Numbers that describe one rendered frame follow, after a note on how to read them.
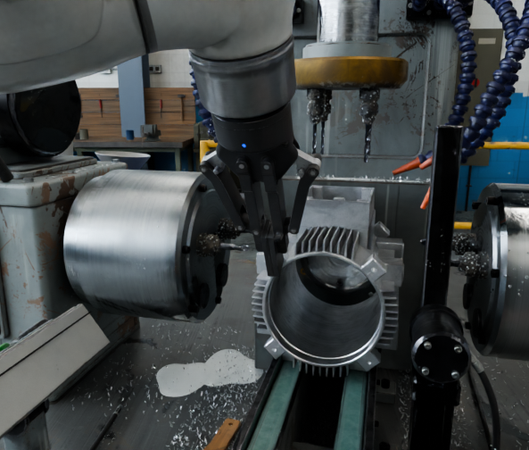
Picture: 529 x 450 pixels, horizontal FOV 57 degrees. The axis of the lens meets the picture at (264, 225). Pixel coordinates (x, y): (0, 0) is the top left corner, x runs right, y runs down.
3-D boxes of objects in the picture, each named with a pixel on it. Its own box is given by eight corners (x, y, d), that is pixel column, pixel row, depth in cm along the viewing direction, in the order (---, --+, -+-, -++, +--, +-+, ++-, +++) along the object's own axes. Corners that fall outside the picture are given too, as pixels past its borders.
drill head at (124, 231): (86, 277, 104) (75, 159, 98) (252, 292, 95) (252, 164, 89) (-3, 328, 80) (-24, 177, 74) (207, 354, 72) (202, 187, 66)
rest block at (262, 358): (261, 354, 95) (261, 295, 92) (297, 358, 94) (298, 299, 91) (253, 369, 90) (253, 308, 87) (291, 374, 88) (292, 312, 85)
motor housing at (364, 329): (284, 310, 86) (285, 204, 81) (394, 322, 81) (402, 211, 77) (251, 368, 67) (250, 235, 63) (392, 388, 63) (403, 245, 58)
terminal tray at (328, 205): (309, 227, 81) (309, 185, 80) (374, 231, 79) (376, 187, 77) (294, 247, 70) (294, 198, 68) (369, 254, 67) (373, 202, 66)
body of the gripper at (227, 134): (301, 78, 47) (306, 156, 53) (217, 79, 49) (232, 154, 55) (286, 120, 42) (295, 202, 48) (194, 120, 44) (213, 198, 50)
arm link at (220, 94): (204, 18, 46) (216, 78, 50) (171, 63, 39) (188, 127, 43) (301, 14, 43) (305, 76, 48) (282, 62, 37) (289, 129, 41)
